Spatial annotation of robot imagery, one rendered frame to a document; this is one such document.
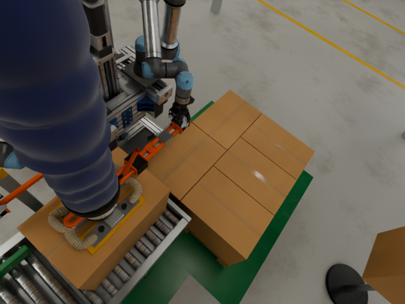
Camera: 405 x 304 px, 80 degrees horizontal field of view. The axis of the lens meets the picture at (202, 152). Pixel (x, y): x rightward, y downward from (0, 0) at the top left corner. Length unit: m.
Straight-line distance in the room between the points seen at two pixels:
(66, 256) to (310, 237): 2.13
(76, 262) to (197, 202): 0.86
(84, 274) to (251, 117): 1.78
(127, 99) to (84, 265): 0.99
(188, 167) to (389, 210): 2.42
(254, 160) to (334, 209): 1.24
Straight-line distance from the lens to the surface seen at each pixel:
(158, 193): 1.34
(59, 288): 1.72
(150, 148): 1.30
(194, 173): 1.86
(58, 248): 1.33
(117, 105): 1.66
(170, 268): 2.22
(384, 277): 1.99
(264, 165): 2.09
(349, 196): 3.20
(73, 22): 0.45
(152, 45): 1.22
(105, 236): 1.27
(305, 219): 2.75
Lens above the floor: 2.20
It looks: 58 degrees down
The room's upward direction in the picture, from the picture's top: 21 degrees clockwise
